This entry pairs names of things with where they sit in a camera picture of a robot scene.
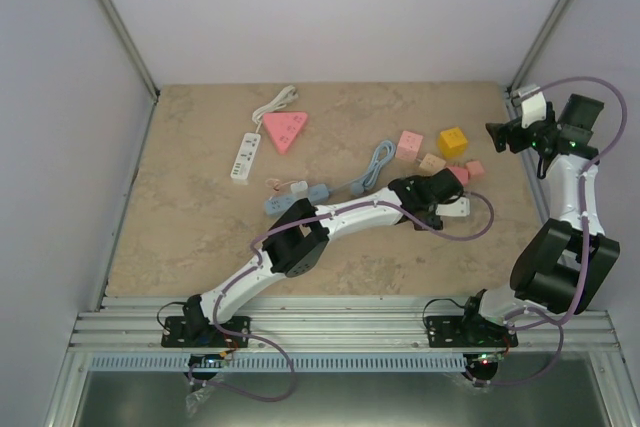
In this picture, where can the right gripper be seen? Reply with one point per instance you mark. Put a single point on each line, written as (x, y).
(500, 136)

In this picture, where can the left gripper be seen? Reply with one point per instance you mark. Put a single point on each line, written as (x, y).
(433, 223)

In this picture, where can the light pink plug adapter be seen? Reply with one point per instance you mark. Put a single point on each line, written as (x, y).
(475, 169)

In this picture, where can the pink cube socket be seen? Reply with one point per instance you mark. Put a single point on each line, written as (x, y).
(408, 146)

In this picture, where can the yellow cube socket adapter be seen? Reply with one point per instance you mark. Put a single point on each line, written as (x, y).
(452, 142)

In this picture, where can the white charger with ribbon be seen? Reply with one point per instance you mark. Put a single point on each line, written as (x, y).
(299, 189)

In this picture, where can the light blue power strip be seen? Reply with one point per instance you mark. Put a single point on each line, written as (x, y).
(316, 194)

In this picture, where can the pink socket base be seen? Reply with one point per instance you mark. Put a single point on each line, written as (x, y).
(283, 128)

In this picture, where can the white power strip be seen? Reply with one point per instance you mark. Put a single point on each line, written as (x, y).
(245, 158)

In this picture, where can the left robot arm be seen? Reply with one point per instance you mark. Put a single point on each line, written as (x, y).
(295, 242)

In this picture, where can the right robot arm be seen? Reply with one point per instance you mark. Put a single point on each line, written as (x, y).
(567, 261)

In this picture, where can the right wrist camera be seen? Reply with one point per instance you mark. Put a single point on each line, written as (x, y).
(532, 102)

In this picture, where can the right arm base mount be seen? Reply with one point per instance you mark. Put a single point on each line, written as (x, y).
(459, 331)

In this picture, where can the right aluminium corner post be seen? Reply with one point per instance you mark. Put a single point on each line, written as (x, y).
(541, 41)

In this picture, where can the aluminium corner post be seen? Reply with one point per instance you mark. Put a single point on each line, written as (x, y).
(122, 33)
(541, 41)

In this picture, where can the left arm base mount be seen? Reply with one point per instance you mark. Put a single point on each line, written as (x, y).
(177, 334)

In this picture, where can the aluminium rail frame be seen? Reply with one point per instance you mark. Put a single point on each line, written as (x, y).
(307, 324)

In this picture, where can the light blue cable duct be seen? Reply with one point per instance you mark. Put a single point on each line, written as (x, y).
(275, 363)

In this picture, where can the left aluminium corner post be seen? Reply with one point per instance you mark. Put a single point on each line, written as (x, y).
(122, 33)

